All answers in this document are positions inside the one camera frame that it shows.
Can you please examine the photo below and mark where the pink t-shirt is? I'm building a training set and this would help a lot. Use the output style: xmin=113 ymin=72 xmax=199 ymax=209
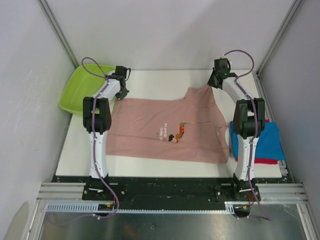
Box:
xmin=106 ymin=85 xmax=230 ymax=164

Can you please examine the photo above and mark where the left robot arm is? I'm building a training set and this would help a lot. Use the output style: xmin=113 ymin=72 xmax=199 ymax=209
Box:
xmin=82 ymin=66 xmax=131 ymax=179

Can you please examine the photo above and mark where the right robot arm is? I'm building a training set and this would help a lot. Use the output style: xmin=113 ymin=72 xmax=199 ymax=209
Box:
xmin=207 ymin=58 xmax=265 ymax=201

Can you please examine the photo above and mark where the green plastic tub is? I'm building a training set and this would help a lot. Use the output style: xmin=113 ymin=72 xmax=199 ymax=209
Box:
xmin=58 ymin=63 xmax=115 ymax=116

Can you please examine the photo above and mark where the blue folded t-shirt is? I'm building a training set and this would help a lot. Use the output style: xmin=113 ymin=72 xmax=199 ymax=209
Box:
xmin=229 ymin=119 xmax=286 ymax=161

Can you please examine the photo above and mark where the red folded t-shirt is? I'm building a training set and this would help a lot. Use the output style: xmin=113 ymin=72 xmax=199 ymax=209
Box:
xmin=233 ymin=118 xmax=279 ymax=166

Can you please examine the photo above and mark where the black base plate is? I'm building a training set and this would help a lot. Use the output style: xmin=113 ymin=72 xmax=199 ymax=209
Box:
xmin=50 ymin=174 xmax=262 ymax=204

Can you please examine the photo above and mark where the grey slotted cable duct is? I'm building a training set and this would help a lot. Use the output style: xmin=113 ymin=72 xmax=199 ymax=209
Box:
xmin=45 ymin=202 xmax=235 ymax=215

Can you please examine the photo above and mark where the aluminium frame rail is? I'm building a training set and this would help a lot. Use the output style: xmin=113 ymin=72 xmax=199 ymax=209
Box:
xmin=36 ymin=182 xmax=309 ymax=204

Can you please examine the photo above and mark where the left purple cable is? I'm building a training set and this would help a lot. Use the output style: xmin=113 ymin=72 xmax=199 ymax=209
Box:
xmin=47 ymin=57 xmax=121 ymax=226

